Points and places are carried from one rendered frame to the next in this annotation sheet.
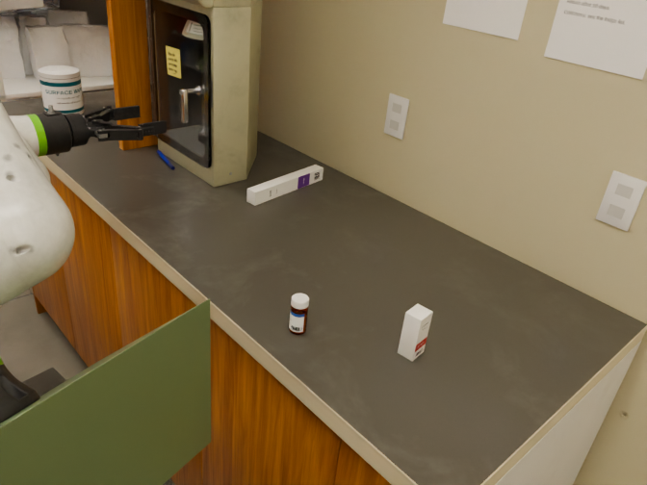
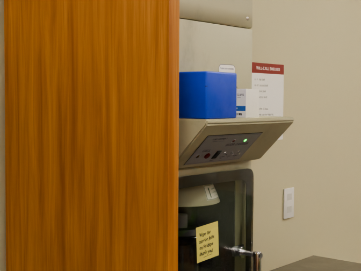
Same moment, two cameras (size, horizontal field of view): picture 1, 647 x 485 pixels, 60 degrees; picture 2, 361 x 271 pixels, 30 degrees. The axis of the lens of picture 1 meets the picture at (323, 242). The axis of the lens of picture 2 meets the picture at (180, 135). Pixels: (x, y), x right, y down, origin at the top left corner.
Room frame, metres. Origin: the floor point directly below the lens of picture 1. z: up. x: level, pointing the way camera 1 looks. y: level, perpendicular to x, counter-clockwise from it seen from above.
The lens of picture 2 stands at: (1.72, 1.87, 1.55)
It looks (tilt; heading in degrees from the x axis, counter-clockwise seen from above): 3 degrees down; 265
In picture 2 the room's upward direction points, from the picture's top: straight up
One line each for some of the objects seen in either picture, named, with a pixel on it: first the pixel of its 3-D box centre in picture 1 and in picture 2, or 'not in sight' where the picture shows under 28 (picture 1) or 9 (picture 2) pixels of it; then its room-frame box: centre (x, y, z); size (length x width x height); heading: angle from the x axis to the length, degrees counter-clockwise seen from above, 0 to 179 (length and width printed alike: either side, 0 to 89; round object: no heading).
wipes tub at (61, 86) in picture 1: (62, 90); not in sight; (1.92, 0.97, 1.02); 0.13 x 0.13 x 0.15
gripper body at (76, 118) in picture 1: (86, 128); not in sight; (1.24, 0.58, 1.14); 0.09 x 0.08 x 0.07; 136
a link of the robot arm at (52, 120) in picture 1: (52, 131); not in sight; (1.19, 0.63, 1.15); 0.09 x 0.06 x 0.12; 46
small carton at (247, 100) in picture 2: not in sight; (243, 102); (1.47, 0.45, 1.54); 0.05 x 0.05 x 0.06; 45
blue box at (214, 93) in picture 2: not in sight; (201, 95); (1.57, 0.55, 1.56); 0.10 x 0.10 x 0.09; 45
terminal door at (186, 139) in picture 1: (179, 84); (211, 264); (1.53, 0.44, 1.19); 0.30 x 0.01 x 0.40; 45
